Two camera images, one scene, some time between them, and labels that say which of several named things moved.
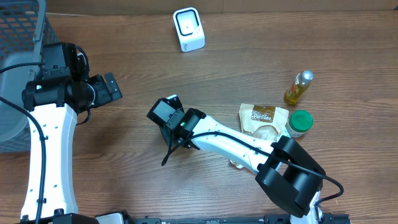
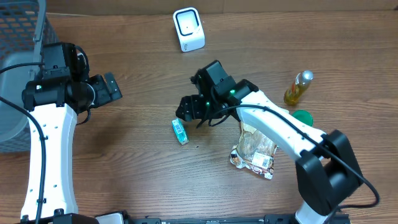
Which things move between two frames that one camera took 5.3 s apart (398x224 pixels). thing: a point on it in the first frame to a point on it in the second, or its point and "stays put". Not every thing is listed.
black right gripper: x=171 y=134 to x=193 y=106
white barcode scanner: x=189 y=29 stays put
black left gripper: x=112 y=87 stays put
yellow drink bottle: x=298 y=88 stays put
